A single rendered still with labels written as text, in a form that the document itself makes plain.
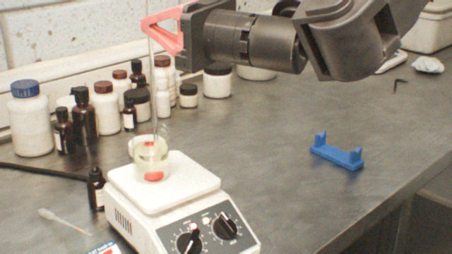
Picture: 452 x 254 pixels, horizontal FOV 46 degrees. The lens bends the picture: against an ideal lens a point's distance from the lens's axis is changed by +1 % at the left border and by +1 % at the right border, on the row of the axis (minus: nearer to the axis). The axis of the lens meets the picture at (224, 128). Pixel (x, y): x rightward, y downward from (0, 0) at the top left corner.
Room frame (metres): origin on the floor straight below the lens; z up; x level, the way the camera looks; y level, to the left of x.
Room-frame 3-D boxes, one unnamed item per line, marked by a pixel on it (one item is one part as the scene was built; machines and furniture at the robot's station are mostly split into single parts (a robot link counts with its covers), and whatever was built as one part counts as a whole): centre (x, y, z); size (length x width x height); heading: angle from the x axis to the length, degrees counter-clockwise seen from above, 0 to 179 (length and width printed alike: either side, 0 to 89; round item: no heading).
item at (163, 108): (1.03, 0.13, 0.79); 0.03 x 0.03 x 0.08
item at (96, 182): (0.68, 0.19, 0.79); 0.03 x 0.03 x 0.07
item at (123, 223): (0.60, 0.07, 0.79); 0.22 x 0.13 x 0.08; 38
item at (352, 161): (0.84, -0.21, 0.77); 0.10 x 0.03 x 0.04; 41
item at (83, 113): (0.90, 0.26, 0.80); 0.04 x 0.04 x 0.11
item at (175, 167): (0.62, 0.08, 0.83); 0.12 x 0.12 x 0.01; 38
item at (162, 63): (1.09, 0.14, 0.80); 0.06 x 0.06 x 0.11
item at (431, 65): (1.34, -0.54, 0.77); 0.08 x 0.08 x 0.04; 49
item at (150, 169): (0.62, 0.10, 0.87); 0.06 x 0.05 x 0.08; 26
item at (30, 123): (0.87, 0.35, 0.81); 0.07 x 0.07 x 0.13
